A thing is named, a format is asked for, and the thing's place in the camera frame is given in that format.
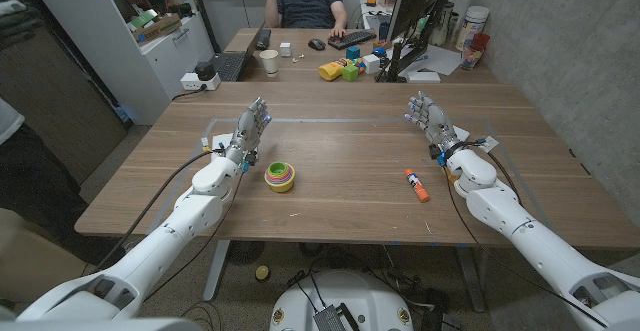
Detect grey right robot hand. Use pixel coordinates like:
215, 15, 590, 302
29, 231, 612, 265
404, 90, 464, 160

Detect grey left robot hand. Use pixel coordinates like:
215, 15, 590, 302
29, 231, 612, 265
223, 96, 273, 166

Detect orange and white glue stick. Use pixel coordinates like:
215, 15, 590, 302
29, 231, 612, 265
403, 168, 431, 204

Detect colourful stacking cups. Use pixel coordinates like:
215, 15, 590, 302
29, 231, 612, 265
263, 161, 297, 194

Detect flat white box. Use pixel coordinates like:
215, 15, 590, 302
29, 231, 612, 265
405, 70, 442, 84

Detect white paper sheet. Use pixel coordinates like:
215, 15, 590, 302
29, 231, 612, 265
399, 44, 463, 77

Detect dark laptop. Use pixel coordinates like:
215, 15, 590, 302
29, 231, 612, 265
208, 20, 266, 83

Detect white paper cup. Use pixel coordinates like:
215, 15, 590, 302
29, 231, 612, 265
258, 49, 280, 78

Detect clear jar of toys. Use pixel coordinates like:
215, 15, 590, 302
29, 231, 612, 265
460, 32, 491, 71

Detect white cube box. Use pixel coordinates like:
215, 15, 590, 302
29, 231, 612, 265
361, 53, 382, 76

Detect yellow toy bottle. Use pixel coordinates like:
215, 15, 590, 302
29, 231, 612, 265
318, 58, 354, 82

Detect white round canister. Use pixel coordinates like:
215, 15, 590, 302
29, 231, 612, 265
454, 5, 491, 52

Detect white shelf unit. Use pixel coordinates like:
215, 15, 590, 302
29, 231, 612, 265
22, 0, 216, 126

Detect black keyboard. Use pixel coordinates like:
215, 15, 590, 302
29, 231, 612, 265
327, 28, 377, 51

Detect black floor fan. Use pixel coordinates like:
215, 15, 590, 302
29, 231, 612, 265
227, 240, 266, 266

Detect black computer monitor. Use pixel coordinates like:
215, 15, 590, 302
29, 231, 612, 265
374, 0, 454, 83

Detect cardboard box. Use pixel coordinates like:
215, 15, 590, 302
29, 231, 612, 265
132, 12, 183, 44

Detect seated person in grey shirt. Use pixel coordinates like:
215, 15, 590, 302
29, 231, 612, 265
263, 0, 349, 40

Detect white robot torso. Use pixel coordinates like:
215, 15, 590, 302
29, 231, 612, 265
269, 269, 415, 331

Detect grey electronics box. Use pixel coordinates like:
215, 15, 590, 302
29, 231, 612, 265
313, 304, 351, 331

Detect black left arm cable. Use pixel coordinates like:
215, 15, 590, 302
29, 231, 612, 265
87, 149, 216, 277

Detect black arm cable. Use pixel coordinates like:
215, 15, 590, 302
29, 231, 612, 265
87, 149, 216, 277
441, 163, 609, 328

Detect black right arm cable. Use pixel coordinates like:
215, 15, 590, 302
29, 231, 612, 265
441, 163, 609, 328

